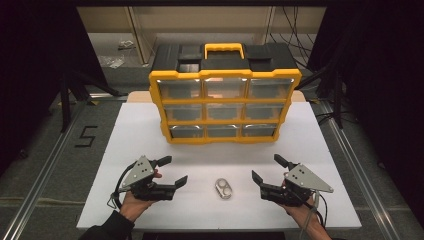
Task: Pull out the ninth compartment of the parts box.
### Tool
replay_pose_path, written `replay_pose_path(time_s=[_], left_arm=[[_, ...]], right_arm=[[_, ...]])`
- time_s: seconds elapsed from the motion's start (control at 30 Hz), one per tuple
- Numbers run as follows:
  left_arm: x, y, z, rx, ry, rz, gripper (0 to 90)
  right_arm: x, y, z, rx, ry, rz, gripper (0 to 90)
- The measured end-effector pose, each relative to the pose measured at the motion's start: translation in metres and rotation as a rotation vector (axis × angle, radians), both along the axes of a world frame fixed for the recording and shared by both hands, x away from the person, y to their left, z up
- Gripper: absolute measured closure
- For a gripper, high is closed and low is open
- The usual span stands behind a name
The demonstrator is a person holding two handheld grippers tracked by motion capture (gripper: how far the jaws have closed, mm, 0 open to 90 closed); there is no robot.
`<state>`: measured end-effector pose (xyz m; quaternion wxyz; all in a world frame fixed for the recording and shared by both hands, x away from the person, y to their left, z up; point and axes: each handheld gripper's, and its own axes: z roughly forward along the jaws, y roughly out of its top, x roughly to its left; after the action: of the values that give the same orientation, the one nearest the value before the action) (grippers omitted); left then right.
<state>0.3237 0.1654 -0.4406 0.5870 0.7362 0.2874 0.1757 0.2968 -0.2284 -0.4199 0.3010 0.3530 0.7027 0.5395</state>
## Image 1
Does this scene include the black tripod stand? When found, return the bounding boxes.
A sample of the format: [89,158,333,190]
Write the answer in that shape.
[59,70,129,133]
[294,65,345,130]

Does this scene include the black curtain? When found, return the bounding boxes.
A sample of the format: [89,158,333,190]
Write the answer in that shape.
[306,0,424,229]
[0,0,108,176]

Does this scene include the small crumpled plastic bag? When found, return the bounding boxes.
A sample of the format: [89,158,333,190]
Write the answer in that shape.
[117,39,135,51]

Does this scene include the beige shelf post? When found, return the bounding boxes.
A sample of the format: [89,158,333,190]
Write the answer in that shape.
[124,6,158,66]

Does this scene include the metal floor rail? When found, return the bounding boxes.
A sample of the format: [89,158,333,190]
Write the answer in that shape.
[0,99,88,240]
[319,101,401,240]

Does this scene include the grid of clear drawers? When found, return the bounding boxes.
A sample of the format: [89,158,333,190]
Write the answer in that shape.
[156,78,296,139]

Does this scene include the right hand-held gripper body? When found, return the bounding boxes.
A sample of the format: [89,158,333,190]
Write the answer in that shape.
[260,162,334,208]

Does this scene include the clear plastic drawer bin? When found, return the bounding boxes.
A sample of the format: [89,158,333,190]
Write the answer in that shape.
[242,123,278,138]

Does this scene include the clear plastic bag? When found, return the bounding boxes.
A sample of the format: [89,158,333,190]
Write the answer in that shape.
[98,54,126,70]

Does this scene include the person's right hand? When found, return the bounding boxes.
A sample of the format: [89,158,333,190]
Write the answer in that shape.
[282,195,324,228]

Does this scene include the grey wire loop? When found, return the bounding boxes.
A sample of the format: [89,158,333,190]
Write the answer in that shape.
[106,194,123,210]

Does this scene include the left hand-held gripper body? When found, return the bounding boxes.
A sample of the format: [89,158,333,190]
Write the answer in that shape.
[120,155,176,202]

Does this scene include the person's left hand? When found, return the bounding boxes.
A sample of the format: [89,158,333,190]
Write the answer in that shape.
[119,169,163,223]

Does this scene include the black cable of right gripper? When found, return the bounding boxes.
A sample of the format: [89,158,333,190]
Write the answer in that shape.
[313,194,329,229]

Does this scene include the grey cable of right gripper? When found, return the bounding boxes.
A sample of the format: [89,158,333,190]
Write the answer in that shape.
[301,189,321,240]

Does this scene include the yellow black organizer cabinet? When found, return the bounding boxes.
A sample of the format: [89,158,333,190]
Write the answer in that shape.
[148,42,303,145]

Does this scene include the black floor cables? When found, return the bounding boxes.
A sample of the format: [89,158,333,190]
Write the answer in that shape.
[314,109,354,126]

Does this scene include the bundle of black hanging cables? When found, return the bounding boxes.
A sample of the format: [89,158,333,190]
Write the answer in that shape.
[266,6,322,68]

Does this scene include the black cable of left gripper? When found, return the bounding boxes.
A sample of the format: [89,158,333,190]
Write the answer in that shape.
[112,161,138,204]

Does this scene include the small silver oval case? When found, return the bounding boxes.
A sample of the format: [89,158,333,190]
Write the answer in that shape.
[214,177,234,200]

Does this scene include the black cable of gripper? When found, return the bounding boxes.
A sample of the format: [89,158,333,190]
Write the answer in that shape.
[112,161,138,204]
[313,194,329,229]

